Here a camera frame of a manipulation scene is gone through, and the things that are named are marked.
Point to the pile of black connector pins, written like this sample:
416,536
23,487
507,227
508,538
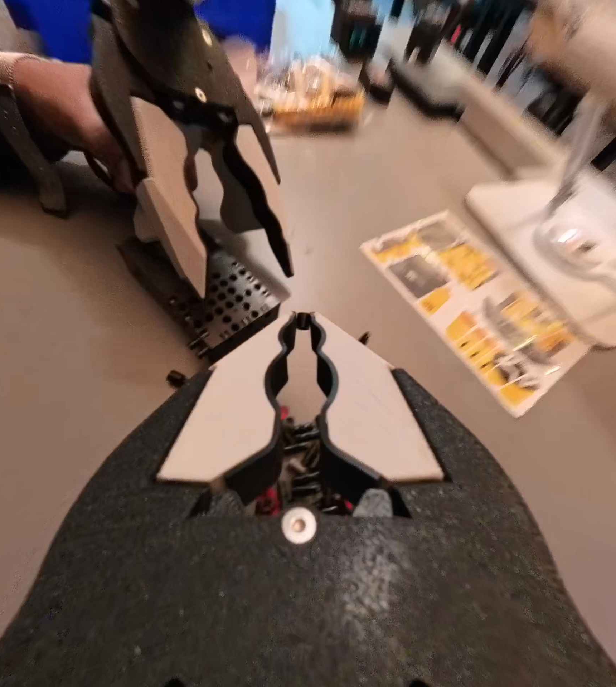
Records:
302,461

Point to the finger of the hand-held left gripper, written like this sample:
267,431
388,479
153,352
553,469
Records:
168,177
262,172

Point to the blue storage bin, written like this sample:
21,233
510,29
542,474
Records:
55,21

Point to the yellow grey sticker sheet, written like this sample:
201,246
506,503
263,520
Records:
474,311

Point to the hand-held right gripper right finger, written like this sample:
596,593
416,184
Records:
377,429

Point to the clear bag of yellow parts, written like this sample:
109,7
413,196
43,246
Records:
313,102

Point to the white book stand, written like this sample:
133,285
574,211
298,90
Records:
501,209

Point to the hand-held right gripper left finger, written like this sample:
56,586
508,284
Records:
227,429

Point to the black perforated battery box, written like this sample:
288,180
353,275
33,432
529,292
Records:
232,300

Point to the person's left hand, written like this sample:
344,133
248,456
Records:
66,107

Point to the grey wrist watch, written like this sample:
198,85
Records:
12,107

